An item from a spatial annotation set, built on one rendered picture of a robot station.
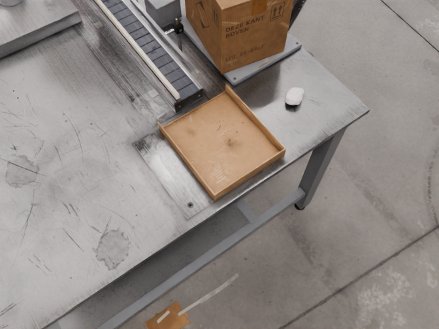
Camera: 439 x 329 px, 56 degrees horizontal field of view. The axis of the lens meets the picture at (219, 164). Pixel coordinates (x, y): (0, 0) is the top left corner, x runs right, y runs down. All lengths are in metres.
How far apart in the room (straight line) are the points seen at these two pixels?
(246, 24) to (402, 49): 1.73
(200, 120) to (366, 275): 1.15
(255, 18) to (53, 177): 0.76
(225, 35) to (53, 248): 0.77
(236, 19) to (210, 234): 0.92
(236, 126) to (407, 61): 1.73
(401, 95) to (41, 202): 2.05
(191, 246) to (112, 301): 0.38
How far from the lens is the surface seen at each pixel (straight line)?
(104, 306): 1.77
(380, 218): 2.19
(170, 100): 1.31
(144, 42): 1.48
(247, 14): 1.27
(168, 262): 1.76
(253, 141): 1.27
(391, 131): 2.47
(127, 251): 1.15
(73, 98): 1.44
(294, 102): 1.34
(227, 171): 1.21
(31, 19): 1.67
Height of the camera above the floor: 1.91
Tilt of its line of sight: 62 degrees down
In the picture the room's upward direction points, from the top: straight up
